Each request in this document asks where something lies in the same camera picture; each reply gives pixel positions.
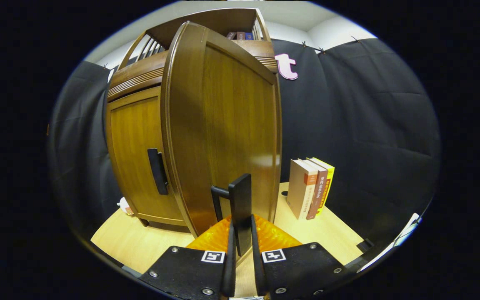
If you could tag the wooden cabinet door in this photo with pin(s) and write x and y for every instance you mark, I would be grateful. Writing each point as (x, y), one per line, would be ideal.
(133, 137)
(223, 125)

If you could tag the white book orange label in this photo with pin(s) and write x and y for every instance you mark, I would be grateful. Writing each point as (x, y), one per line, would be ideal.
(298, 187)

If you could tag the small black block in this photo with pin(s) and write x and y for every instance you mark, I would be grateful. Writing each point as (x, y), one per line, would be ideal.
(365, 245)

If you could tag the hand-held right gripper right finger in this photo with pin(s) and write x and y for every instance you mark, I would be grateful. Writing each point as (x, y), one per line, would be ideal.
(258, 271)

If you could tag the reddish brown book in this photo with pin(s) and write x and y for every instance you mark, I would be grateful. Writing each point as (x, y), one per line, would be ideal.
(240, 36)

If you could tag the wooden double-door shoe cabinet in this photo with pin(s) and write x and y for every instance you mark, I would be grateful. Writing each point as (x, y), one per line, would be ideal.
(215, 21)

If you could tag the white plush toy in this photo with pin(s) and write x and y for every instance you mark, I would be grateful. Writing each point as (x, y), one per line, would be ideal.
(124, 205)

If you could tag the yellow book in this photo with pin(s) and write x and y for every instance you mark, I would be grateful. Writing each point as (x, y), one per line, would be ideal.
(328, 183)

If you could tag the brown spine book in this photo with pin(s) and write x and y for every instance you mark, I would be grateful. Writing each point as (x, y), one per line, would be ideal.
(319, 191)

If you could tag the blue book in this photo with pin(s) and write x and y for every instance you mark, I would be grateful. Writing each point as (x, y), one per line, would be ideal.
(248, 36)

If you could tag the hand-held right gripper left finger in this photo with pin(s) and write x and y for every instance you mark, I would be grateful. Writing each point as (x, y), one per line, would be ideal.
(228, 271)

